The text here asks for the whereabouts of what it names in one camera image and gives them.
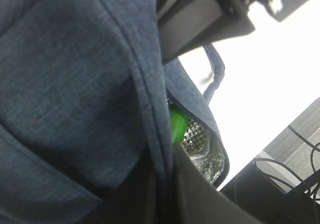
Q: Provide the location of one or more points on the green cucumber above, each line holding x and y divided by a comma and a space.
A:
179, 122

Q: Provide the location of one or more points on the navy blue lunch bag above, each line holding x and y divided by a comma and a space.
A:
85, 125

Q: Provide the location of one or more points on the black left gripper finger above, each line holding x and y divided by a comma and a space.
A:
252, 196

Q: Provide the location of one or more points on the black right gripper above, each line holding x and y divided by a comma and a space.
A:
185, 25

